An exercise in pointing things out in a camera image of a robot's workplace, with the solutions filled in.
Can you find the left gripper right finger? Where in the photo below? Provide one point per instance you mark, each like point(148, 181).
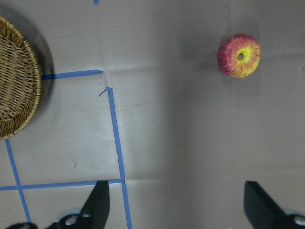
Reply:
point(264, 213)

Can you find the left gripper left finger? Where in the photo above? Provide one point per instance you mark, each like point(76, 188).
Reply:
point(93, 214)

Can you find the yellow-red apple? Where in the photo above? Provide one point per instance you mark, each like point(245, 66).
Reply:
point(239, 56)

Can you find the wicker basket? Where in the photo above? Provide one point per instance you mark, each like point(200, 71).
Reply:
point(20, 81)

